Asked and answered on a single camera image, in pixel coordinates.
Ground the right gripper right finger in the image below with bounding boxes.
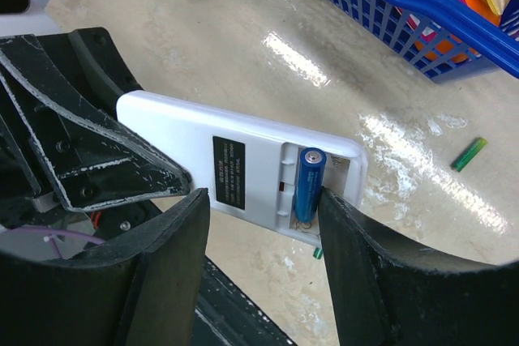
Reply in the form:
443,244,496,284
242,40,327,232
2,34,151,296
318,189,518,345

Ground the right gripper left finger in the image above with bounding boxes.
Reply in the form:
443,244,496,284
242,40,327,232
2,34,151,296
1,189,210,345

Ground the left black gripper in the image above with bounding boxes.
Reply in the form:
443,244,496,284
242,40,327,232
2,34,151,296
1,28,191,229

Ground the green battery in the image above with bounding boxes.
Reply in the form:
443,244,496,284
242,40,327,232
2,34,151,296
313,248,323,259
450,137,487,172

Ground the blue battery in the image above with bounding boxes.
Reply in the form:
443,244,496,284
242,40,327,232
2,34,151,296
294,147,327,224

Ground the white remote control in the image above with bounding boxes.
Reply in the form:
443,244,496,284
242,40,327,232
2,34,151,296
116,91,368,247

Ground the blue plastic basket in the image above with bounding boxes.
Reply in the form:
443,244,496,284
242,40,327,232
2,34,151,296
329,0,518,83

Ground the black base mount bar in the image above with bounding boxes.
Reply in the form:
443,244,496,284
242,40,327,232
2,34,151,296
191,258,296,346

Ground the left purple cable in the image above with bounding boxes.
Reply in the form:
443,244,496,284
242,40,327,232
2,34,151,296
0,227,106,260

